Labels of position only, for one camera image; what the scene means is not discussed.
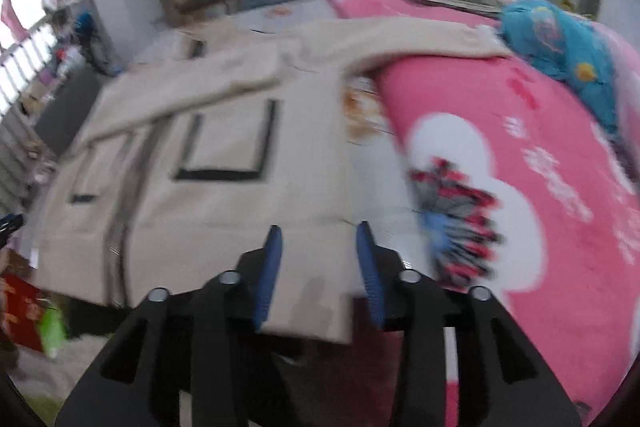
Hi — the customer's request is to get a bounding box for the red gift bag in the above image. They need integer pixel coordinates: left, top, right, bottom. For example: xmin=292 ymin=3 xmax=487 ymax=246
xmin=1 ymin=274 xmax=44 ymax=353

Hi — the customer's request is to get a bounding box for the dark grey box cabinet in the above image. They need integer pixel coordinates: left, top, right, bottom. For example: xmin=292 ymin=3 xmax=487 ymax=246
xmin=34 ymin=65 xmax=104 ymax=157

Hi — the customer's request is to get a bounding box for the metal window railing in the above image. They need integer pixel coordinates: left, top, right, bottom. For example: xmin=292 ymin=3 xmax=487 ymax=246
xmin=1 ymin=16 xmax=56 ymax=213

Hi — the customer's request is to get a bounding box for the blue cartoon blanket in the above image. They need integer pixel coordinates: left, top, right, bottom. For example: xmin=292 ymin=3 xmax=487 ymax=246
xmin=499 ymin=0 xmax=620 ymax=139

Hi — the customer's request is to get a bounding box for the cream coat with black trim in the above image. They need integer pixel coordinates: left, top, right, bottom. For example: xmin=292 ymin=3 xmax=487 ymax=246
xmin=36 ymin=17 xmax=508 ymax=343

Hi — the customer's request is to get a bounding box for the green shopping bag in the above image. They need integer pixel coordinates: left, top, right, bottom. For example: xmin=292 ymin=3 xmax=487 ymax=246
xmin=37 ymin=307 xmax=66 ymax=359

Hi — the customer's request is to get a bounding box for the pink hanging garment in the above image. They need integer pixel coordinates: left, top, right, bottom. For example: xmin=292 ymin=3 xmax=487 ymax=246
xmin=1 ymin=0 xmax=28 ymax=42

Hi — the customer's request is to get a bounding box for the pink floral blanket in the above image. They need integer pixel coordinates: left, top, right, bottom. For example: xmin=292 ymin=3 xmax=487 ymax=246
xmin=328 ymin=0 xmax=640 ymax=427

